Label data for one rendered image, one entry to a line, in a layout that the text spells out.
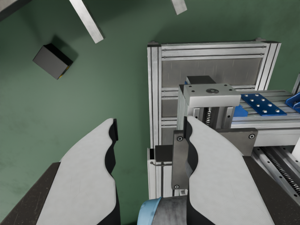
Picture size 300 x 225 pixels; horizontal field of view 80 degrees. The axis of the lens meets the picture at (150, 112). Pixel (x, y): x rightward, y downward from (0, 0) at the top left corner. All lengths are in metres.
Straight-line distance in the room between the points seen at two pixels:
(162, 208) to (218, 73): 1.09
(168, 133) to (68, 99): 0.90
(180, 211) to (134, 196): 2.04
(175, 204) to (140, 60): 1.19
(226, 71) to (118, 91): 0.84
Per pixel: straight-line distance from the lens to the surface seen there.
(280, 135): 0.74
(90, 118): 1.74
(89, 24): 0.61
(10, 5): 0.86
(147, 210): 0.42
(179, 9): 0.57
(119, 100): 1.59
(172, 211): 0.41
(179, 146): 0.51
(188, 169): 0.53
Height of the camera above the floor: 1.42
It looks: 61 degrees down
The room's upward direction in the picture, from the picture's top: 178 degrees clockwise
